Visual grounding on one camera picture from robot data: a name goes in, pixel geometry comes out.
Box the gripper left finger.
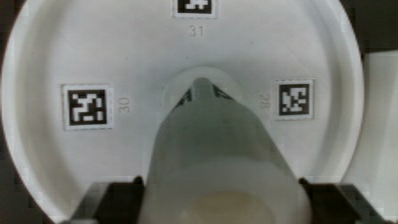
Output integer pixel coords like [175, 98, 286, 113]
[60, 176, 145, 224]

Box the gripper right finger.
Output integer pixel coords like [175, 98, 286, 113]
[298, 178, 385, 224]

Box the white cylindrical table leg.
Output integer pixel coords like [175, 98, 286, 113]
[138, 78, 310, 224]

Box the white round table top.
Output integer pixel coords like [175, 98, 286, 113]
[0, 0, 364, 224]

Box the white right fence block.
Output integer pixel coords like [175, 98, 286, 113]
[344, 50, 398, 224]

